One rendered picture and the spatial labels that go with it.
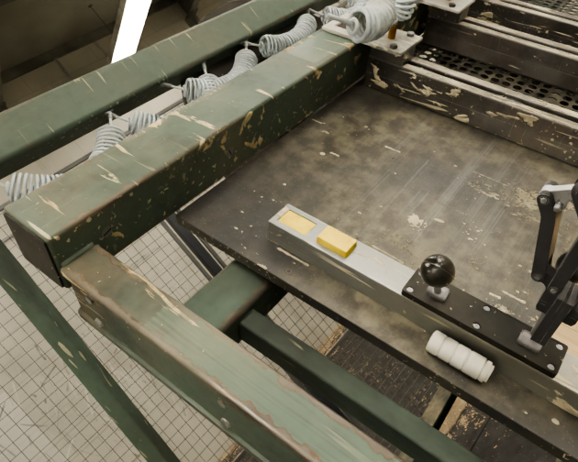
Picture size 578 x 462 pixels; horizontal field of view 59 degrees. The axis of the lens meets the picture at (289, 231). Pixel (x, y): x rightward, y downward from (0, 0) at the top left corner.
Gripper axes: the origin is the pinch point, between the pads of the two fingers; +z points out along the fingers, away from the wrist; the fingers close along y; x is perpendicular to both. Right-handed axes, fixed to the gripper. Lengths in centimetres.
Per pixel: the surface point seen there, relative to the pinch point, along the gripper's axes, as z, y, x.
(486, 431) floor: 223, 17, 122
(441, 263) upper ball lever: -0.3, -11.8, -1.2
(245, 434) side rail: 17.5, -21.8, -22.6
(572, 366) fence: 11.5, 5.2, 5.2
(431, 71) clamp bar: 9, -38, 56
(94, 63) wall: 227, -475, 253
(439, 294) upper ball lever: 9.8, -11.7, 3.6
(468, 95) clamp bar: 9, -28, 52
